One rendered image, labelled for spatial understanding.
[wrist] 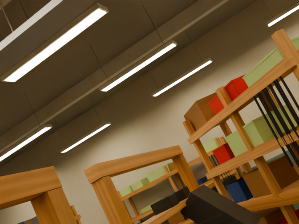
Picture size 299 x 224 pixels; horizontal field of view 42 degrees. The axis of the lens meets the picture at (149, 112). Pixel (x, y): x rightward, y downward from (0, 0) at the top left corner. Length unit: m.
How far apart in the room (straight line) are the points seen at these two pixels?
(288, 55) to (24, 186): 2.06
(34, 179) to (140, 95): 8.91
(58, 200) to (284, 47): 1.96
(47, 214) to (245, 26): 8.54
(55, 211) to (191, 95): 8.47
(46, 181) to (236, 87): 2.48
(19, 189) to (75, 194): 10.13
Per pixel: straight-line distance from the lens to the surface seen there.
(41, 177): 1.50
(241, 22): 9.72
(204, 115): 4.35
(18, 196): 1.39
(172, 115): 9.93
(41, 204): 1.52
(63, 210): 1.52
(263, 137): 3.59
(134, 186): 9.89
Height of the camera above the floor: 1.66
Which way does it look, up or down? 11 degrees up
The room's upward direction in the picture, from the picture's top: 27 degrees counter-clockwise
